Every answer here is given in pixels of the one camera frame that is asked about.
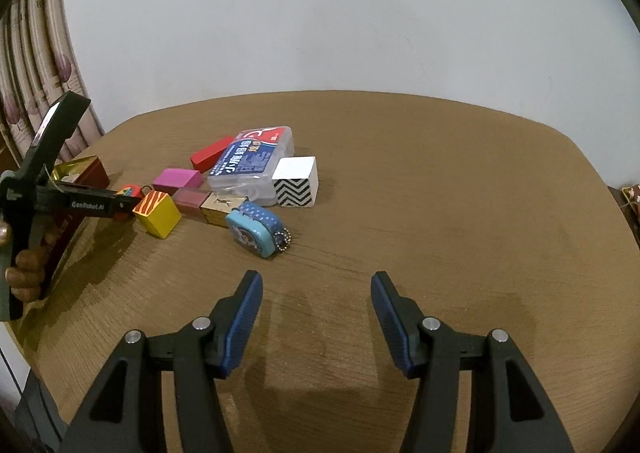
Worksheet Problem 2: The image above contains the red round-pattern tin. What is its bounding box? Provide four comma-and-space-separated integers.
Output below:
114, 184, 143, 220

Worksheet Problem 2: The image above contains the pink magenta rectangular block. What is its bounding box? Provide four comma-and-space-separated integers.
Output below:
152, 168, 203, 196

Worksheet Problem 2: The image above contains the red rectangular block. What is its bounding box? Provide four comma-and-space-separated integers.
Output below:
190, 136, 234, 173

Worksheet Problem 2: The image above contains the dental floss plastic box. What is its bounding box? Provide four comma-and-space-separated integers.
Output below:
207, 126, 295, 207

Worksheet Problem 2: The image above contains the blue tape measure keychain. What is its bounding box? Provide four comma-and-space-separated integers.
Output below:
226, 200, 292, 259

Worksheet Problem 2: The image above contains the white cube zigzag pattern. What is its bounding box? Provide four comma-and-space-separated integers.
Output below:
271, 156, 319, 207

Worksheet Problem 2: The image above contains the person's left hand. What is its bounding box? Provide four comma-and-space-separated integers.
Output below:
4, 224, 61, 303

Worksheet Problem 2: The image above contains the gold and red tin box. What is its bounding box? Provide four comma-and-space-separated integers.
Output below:
32, 155, 110, 299

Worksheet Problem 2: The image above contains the beige patterned curtain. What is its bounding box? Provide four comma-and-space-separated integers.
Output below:
1, 0, 86, 164

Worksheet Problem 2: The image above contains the dusty pink small block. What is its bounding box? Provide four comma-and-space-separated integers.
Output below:
172, 187, 209, 223

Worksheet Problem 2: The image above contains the tan patterned small block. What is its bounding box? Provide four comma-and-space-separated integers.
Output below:
200, 192, 246, 228

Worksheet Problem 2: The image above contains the cluttered side shelf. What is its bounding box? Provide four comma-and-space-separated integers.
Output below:
608, 186, 640, 246

